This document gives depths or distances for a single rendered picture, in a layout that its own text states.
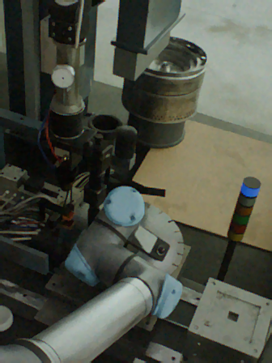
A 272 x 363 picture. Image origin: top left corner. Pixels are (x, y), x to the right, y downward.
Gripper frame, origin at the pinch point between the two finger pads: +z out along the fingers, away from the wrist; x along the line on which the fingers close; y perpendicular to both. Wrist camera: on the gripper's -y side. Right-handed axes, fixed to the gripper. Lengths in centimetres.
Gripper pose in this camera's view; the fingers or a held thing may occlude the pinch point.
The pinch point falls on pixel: (127, 243)
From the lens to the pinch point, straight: 129.7
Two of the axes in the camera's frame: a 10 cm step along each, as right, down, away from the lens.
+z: -0.8, 3.0, 9.5
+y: -8.8, -4.7, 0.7
